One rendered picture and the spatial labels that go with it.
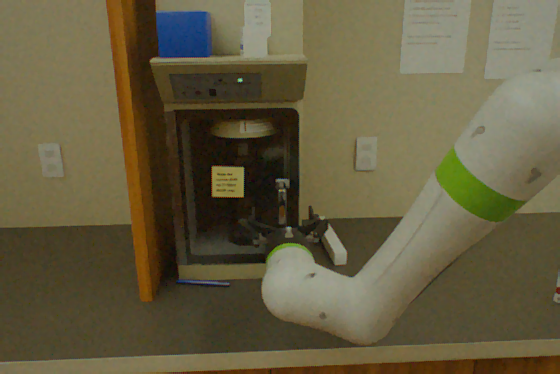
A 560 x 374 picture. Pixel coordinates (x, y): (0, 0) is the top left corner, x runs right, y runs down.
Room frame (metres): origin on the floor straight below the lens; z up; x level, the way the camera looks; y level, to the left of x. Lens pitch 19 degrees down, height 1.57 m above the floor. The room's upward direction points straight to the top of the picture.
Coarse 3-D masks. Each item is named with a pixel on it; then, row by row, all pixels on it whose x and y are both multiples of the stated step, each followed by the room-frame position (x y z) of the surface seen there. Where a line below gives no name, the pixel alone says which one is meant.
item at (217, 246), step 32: (192, 128) 1.09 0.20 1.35; (224, 128) 1.10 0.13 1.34; (256, 128) 1.10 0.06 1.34; (288, 128) 1.10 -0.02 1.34; (192, 160) 1.09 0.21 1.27; (224, 160) 1.10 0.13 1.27; (256, 160) 1.10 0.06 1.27; (288, 160) 1.10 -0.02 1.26; (192, 192) 1.09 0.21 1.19; (256, 192) 1.10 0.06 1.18; (288, 192) 1.10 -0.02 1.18; (192, 224) 1.09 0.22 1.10; (224, 224) 1.09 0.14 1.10; (288, 224) 1.10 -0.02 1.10; (192, 256) 1.09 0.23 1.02; (224, 256) 1.09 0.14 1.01; (256, 256) 1.10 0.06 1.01
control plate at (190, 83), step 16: (176, 80) 1.02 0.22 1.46; (192, 80) 1.03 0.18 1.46; (208, 80) 1.03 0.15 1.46; (224, 80) 1.03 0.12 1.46; (256, 80) 1.03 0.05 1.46; (176, 96) 1.06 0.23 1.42; (192, 96) 1.06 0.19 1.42; (208, 96) 1.07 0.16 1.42; (224, 96) 1.07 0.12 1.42; (240, 96) 1.07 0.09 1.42; (256, 96) 1.07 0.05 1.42
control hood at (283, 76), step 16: (160, 64) 0.99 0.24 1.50; (176, 64) 0.99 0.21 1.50; (192, 64) 0.99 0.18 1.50; (208, 64) 0.99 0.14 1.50; (224, 64) 1.00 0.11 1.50; (240, 64) 1.00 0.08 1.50; (256, 64) 1.00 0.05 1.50; (272, 64) 1.00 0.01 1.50; (288, 64) 1.00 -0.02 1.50; (304, 64) 1.01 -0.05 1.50; (160, 80) 1.02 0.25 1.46; (272, 80) 1.04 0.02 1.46; (288, 80) 1.04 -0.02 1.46; (304, 80) 1.05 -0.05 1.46; (160, 96) 1.07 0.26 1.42; (272, 96) 1.08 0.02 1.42; (288, 96) 1.08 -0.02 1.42
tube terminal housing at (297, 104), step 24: (168, 0) 1.10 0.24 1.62; (192, 0) 1.10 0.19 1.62; (216, 0) 1.11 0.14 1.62; (240, 0) 1.11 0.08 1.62; (288, 0) 1.11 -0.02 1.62; (216, 24) 1.11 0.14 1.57; (240, 24) 1.11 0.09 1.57; (288, 24) 1.12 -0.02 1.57; (216, 48) 1.11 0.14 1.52; (288, 48) 1.12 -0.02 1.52; (240, 264) 1.11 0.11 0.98; (264, 264) 1.11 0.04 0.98
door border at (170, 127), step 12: (168, 120) 1.09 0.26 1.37; (168, 132) 1.09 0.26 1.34; (180, 180) 1.09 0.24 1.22; (180, 192) 1.09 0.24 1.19; (180, 204) 1.09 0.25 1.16; (180, 216) 1.09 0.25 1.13; (180, 228) 1.09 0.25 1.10; (180, 240) 1.09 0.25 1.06; (180, 252) 1.09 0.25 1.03; (180, 264) 1.09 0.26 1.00
